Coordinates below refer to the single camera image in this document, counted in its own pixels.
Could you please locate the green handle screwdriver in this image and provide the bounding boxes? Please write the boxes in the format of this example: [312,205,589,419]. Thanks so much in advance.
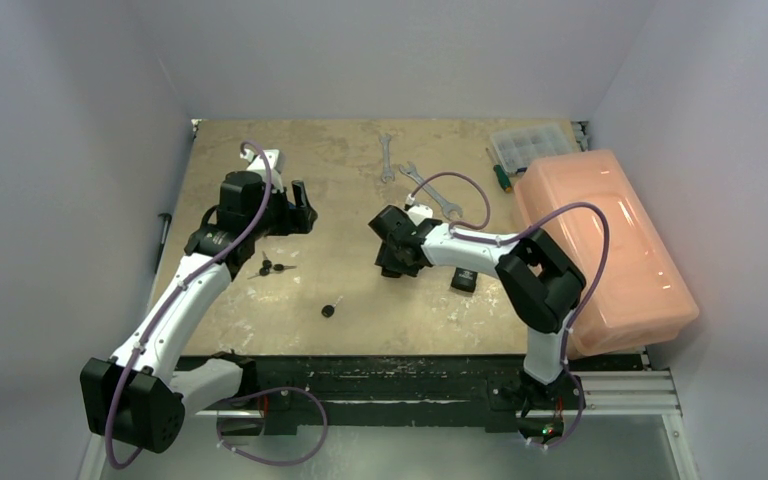
[485,148,513,193]

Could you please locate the black key bunch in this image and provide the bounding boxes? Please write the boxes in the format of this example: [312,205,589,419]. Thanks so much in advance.
[251,251,296,279]

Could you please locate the small silver wrench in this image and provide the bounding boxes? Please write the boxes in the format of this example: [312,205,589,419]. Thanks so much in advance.
[379,133,395,183]

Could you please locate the clear plastic organizer box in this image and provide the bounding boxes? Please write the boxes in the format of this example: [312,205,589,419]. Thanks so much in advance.
[490,122,577,176]

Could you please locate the black padlock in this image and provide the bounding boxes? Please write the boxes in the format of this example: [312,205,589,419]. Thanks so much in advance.
[450,268,478,294]

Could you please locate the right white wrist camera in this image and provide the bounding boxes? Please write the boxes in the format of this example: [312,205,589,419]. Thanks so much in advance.
[404,195,434,225]

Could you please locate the single black key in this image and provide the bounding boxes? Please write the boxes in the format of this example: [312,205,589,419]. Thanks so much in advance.
[321,296,343,318]

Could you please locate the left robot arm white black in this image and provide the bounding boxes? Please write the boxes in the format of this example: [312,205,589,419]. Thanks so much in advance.
[80,171,318,468]

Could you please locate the pink plastic toolbox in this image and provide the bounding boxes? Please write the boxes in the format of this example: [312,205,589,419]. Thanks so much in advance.
[514,150,699,358]

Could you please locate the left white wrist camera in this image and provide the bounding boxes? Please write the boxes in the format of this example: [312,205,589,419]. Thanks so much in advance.
[240,148,286,193]

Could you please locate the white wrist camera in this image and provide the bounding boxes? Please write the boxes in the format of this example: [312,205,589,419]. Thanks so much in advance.
[240,148,286,193]
[404,195,434,225]

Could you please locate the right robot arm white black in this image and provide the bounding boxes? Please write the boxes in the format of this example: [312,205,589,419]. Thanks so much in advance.
[369,205,588,407]

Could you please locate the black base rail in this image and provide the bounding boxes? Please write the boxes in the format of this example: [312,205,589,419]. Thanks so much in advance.
[178,354,650,435]

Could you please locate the aluminium frame rail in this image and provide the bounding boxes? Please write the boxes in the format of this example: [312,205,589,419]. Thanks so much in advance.
[579,371,681,416]

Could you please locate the large silver wrench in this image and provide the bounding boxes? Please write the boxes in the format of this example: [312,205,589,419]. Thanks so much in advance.
[398,161,463,220]

